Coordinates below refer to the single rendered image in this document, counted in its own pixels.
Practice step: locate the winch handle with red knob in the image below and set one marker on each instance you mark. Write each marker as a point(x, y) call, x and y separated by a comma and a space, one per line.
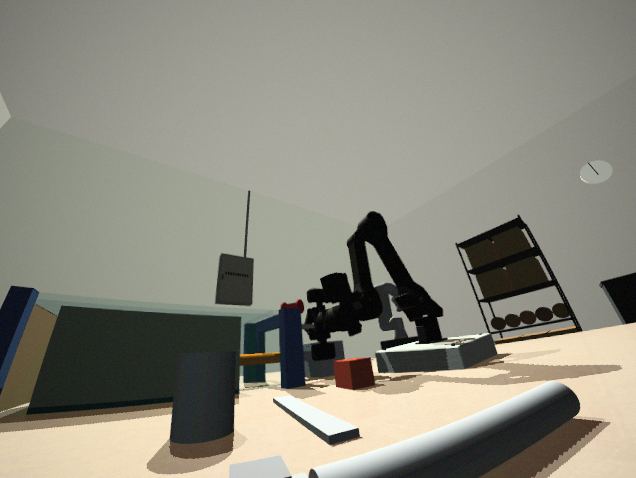
point(297, 304)

